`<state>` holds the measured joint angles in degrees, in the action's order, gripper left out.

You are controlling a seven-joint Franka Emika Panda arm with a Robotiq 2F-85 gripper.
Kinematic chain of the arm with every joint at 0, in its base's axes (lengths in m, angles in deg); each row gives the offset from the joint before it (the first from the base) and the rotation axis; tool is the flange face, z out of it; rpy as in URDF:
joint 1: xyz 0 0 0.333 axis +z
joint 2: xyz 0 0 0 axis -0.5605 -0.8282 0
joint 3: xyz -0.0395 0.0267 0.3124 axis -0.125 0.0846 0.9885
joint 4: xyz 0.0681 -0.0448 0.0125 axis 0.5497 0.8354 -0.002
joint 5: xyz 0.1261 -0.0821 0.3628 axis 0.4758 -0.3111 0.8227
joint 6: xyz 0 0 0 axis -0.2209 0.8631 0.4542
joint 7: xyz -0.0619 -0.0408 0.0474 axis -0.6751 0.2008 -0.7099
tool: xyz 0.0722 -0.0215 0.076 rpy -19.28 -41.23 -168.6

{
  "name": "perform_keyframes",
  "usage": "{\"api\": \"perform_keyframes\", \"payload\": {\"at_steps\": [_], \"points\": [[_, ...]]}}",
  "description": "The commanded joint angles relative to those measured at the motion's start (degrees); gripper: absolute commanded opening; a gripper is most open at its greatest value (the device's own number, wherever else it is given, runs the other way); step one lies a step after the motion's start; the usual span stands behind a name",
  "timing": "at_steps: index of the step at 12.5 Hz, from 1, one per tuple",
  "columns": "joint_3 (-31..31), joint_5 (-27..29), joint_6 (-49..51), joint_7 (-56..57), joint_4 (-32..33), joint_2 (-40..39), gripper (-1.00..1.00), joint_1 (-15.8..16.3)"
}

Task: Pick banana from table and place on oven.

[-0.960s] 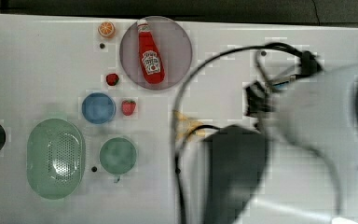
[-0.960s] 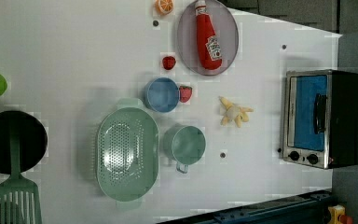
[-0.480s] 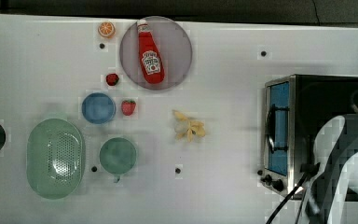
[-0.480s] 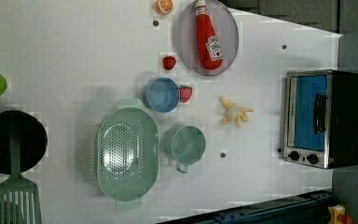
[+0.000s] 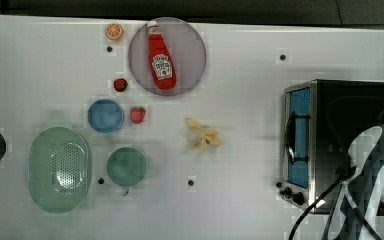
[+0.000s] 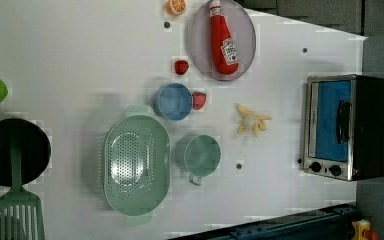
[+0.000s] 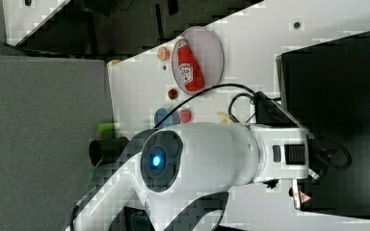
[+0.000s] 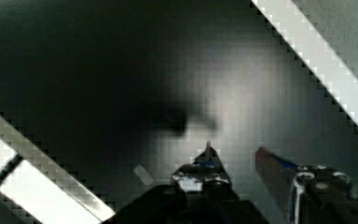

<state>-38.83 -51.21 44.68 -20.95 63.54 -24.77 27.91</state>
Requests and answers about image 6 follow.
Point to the blue metal frame rail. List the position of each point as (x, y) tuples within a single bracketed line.
[(330, 223)]

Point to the grey oval plate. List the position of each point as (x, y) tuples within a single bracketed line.
[(243, 33)]

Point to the black silver toaster oven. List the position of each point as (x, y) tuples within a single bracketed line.
[(344, 127)]

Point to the round red strawberry toy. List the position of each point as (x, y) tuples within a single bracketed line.
[(181, 67)]

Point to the green slotted spatula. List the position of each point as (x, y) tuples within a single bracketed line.
[(21, 215)]

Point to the black round pan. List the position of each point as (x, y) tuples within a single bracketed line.
[(35, 149)]

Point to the yellow plush peeled banana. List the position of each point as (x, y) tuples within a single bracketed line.
[(251, 121)]

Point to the green oval colander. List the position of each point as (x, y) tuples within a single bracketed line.
[(137, 154)]

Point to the orange slice toy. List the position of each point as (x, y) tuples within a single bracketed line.
[(176, 7)]

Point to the red strawberry with green leaves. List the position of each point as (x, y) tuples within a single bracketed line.
[(199, 100)]

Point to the blue cup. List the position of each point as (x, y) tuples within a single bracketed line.
[(173, 101)]

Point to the red plush ketchup bottle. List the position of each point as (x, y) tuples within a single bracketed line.
[(223, 49)]

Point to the green metal mug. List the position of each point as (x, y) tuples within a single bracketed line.
[(199, 155)]

